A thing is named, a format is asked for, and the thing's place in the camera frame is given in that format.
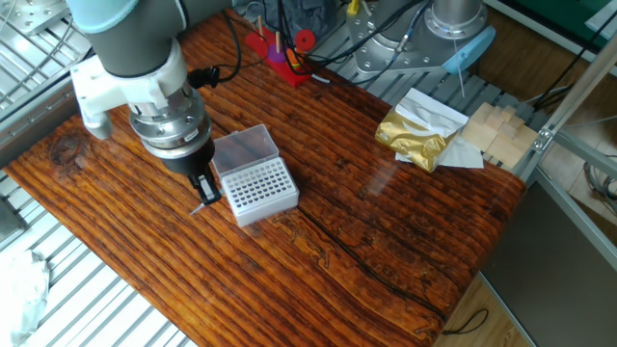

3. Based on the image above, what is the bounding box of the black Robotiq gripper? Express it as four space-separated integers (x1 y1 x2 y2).
161 139 224 205

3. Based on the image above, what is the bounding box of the white pipette tip box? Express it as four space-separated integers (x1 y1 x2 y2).
205 123 301 228

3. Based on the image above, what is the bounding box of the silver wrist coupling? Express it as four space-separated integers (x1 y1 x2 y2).
127 84 213 160

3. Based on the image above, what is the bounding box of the grey cloth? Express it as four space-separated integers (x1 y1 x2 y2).
262 0 341 42

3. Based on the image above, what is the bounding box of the crumpled white cloth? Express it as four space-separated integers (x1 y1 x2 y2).
0 249 52 347

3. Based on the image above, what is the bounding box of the gold tissue pack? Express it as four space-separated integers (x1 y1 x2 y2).
374 87 486 174

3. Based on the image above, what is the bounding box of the silver mounting plate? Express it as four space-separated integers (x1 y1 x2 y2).
0 0 76 38

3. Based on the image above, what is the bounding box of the wooden block puzzle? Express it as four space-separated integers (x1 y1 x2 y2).
460 100 540 170

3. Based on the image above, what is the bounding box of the grey panel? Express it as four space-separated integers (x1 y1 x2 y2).
480 180 617 347

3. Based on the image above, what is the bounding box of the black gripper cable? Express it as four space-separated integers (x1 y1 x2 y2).
186 9 242 91

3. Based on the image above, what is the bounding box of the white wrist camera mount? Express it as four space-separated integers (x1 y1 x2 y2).
69 40 189 141

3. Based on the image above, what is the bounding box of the red ring stacking toy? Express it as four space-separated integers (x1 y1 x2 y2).
245 14 315 89

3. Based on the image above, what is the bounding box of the black cable with grey sleeve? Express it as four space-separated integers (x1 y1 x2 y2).
277 0 334 86

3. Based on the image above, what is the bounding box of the red toy ring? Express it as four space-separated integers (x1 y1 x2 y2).
294 28 317 52

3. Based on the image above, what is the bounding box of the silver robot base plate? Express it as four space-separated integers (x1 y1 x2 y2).
345 0 438 81

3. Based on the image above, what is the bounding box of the black cord loop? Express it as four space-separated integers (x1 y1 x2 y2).
441 307 491 337

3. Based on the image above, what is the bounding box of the aluminium frame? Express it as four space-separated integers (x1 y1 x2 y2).
513 33 617 271

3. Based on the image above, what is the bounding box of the grey cable coil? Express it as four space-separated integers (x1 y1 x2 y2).
581 156 617 216

